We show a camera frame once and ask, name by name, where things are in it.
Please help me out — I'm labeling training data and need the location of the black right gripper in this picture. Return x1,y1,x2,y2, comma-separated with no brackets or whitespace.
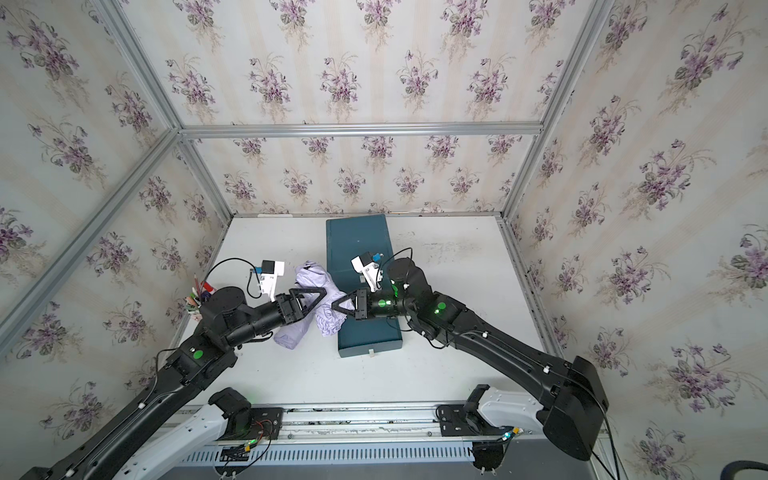
330,289,418,325

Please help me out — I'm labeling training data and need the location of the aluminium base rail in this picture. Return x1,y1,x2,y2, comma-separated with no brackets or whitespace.
167,395,607,448

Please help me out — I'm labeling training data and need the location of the teal drawer cabinet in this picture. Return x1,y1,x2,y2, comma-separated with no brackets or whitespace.
325,214,393,294

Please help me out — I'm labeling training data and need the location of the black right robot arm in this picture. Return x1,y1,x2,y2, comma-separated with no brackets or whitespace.
332,257,610,471

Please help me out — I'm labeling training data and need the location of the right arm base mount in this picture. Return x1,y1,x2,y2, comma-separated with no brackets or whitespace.
435,384,522,440

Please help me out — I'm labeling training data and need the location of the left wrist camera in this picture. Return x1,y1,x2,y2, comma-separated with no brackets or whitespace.
250,260,285,301

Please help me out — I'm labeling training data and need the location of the teal bottom drawer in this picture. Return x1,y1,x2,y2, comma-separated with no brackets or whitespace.
337,291,403,358

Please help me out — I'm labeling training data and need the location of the white ventilation grille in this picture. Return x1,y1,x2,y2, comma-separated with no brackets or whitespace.
179,441,475,468

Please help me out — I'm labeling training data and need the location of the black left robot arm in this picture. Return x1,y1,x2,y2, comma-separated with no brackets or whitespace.
23,286,327,479

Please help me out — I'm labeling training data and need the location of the cup of coloured pens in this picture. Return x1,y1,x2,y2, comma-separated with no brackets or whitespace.
184,277,216,314

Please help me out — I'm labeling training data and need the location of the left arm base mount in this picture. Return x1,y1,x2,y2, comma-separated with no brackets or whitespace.
208,387,285,441

